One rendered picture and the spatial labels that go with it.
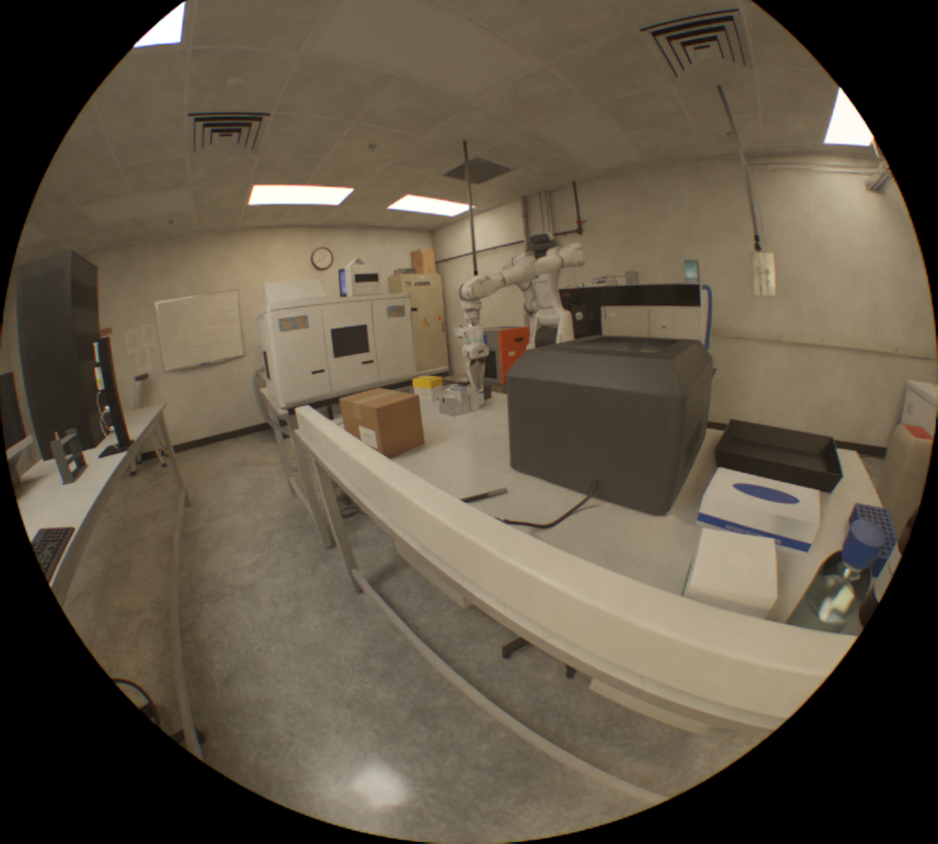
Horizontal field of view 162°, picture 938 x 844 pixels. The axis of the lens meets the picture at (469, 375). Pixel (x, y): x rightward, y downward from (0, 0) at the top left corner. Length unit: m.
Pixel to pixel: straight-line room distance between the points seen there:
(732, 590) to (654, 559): 0.20
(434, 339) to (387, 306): 3.48
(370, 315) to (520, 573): 1.68
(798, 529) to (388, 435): 0.99
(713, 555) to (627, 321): 2.23
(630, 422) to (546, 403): 0.19
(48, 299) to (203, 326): 2.91
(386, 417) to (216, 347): 3.95
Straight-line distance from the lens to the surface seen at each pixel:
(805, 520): 0.67
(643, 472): 0.66
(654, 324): 2.52
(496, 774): 1.32
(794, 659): 0.41
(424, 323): 5.30
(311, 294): 1.95
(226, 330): 4.73
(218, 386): 4.78
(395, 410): 0.96
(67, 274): 2.22
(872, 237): 3.91
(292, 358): 1.77
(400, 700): 1.45
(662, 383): 0.61
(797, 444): 1.14
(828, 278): 3.68
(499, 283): 1.29
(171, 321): 4.80
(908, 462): 2.45
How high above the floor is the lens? 1.30
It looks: 11 degrees down
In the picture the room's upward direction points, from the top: 4 degrees counter-clockwise
